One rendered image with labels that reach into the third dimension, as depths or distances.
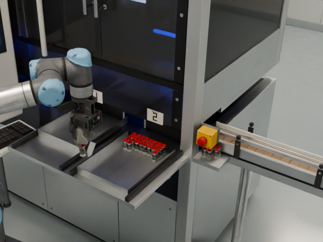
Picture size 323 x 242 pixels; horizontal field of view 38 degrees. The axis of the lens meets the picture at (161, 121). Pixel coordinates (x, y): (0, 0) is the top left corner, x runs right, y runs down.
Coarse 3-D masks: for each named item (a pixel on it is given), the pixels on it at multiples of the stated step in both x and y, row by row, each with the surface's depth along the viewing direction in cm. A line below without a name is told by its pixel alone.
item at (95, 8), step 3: (93, 0) 193; (96, 0) 192; (93, 3) 193; (96, 3) 193; (96, 6) 193; (102, 6) 198; (105, 6) 199; (96, 9) 194; (99, 9) 196; (105, 9) 200; (96, 12) 195; (96, 15) 195
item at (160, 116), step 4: (148, 112) 210; (152, 112) 208; (156, 112) 207; (160, 112) 206; (148, 116) 211; (152, 116) 209; (160, 116) 207; (148, 120) 212; (152, 120) 210; (160, 120) 208; (160, 124) 209
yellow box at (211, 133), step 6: (204, 126) 200; (210, 126) 201; (198, 132) 198; (204, 132) 196; (210, 132) 197; (216, 132) 198; (198, 138) 199; (210, 138) 196; (216, 138) 200; (210, 144) 197
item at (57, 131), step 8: (56, 120) 225; (64, 120) 230; (104, 120) 232; (112, 120) 232; (120, 120) 232; (40, 128) 218; (48, 128) 222; (56, 128) 224; (64, 128) 224; (96, 128) 225; (104, 128) 225; (112, 128) 221; (40, 136) 218; (48, 136) 214; (56, 136) 218; (64, 136) 218; (64, 144) 210; (72, 144) 207; (88, 144) 209
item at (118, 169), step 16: (112, 144) 210; (96, 160) 202; (112, 160) 203; (128, 160) 203; (144, 160) 203; (160, 160) 204; (96, 176) 188; (112, 176) 193; (128, 176) 194; (144, 176) 189; (128, 192) 182
